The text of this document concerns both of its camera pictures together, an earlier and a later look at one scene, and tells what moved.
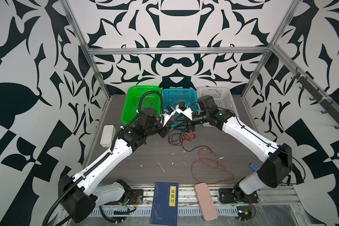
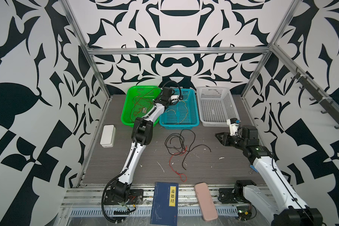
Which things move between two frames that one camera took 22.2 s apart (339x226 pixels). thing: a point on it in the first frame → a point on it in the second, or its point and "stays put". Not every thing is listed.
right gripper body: (191, 123) → (235, 141)
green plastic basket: (138, 98) stays put
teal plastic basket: (172, 97) stays put
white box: (107, 135) stays put
